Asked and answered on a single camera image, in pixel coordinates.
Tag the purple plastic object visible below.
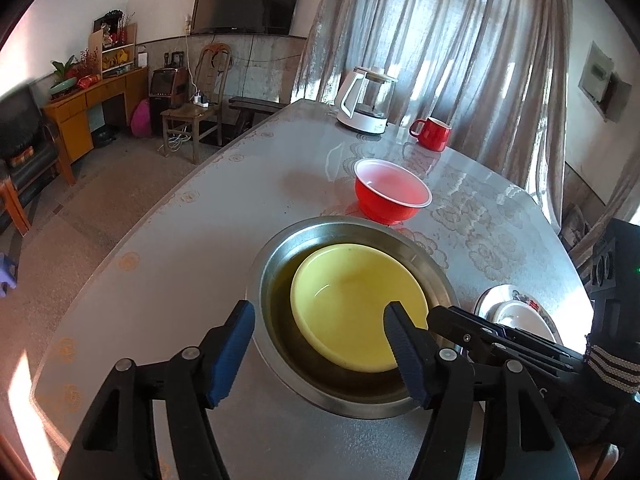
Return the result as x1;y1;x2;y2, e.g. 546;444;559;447
0;254;19;297

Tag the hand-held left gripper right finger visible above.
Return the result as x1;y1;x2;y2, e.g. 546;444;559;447
384;301;576;480

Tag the red plastic bowl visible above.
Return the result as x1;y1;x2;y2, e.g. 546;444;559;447
353;158;433;226

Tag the black wall television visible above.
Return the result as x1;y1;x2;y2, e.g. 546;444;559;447
191;0;305;37

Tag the grey sheer curtain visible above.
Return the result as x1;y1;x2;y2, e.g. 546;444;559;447
290;0;576;201

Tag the pink rimmed floral plate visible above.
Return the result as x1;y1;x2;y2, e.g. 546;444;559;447
474;284;557;346

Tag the white cable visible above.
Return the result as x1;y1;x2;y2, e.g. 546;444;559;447
159;132;193;155

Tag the black portable speaker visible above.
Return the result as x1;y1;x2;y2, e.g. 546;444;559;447
149;67;184;111

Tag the orange wooden desk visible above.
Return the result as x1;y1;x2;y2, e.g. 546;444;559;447
41;66;150;163

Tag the white glass electric kettle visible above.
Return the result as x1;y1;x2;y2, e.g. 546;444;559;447
336;66;399;137

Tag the pink bag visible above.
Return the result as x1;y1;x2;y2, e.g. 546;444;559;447
131;99;153;138

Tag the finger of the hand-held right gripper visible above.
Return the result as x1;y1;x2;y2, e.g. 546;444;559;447
426;305;586;361
450;330;585;380

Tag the wall electrical box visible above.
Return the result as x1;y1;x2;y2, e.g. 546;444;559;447
578;42;632;123

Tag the wooden chair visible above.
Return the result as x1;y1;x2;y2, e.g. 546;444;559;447
160;42;233;164

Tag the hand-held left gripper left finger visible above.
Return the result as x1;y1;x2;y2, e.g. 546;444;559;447
57;300;256;480

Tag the red mug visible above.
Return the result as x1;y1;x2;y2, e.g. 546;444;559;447
409;116;453;153

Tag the dark wooden bench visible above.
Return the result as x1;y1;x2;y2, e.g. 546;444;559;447
228;96;291;134

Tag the yellow plastic bowl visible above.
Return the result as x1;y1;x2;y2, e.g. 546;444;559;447
290;243;430;372

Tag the green potted plant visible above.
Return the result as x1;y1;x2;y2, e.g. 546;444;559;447
48;55;82;99

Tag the black leather armchair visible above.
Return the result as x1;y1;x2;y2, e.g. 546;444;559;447
0;165;32;237
0;85;77;201

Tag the wooden display shelf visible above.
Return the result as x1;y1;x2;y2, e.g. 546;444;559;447
89;10;137;78

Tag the stainless steel bowl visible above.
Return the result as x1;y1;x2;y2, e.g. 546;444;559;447
248;215;458;418

